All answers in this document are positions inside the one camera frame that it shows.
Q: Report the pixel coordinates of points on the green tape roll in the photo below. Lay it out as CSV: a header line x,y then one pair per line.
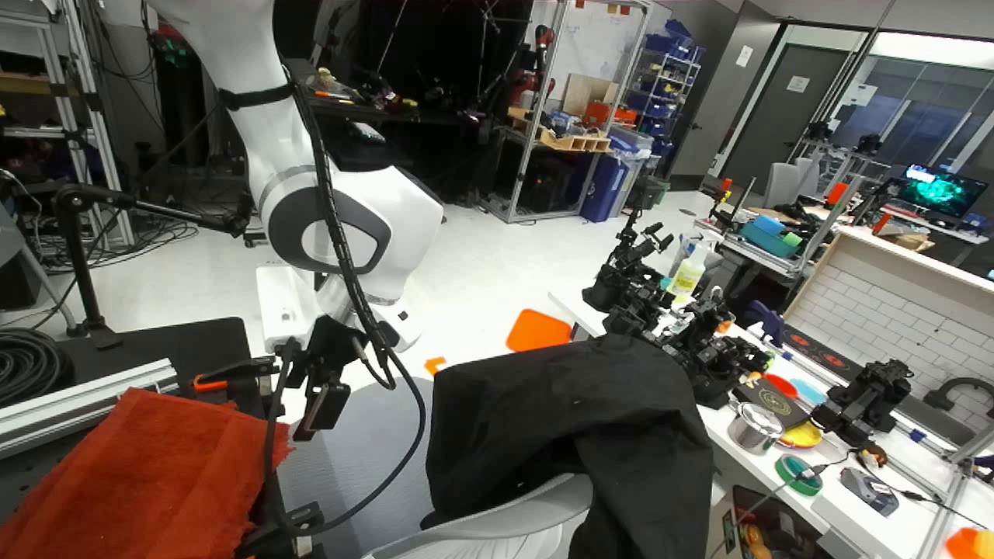
x,y
801,478

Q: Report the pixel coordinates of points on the black bag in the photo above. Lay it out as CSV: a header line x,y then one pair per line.
x,y
612,409

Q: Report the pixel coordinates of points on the black camera gear pile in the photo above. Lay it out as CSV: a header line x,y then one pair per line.
x,y
694,333

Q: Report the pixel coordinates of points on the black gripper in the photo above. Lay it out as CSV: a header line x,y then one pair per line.
x,y
316,364

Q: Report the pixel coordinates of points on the white pegboard panel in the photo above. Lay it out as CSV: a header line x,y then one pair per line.
x,y
875,301

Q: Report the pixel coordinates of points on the aluminium extrusion rail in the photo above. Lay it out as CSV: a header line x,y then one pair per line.
x,y
75,409

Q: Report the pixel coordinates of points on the orange plastic lid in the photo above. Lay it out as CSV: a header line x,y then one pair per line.
x,y
535,331

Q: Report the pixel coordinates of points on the grey mesh office chair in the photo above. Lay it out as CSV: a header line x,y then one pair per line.
x,y
340,467

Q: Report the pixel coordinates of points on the orange towel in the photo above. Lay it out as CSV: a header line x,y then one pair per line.
x,y
158,479

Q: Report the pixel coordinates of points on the white work table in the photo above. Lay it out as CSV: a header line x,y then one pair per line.
x,y
933,499

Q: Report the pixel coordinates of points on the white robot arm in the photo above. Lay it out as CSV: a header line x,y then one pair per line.
x,y
362,232

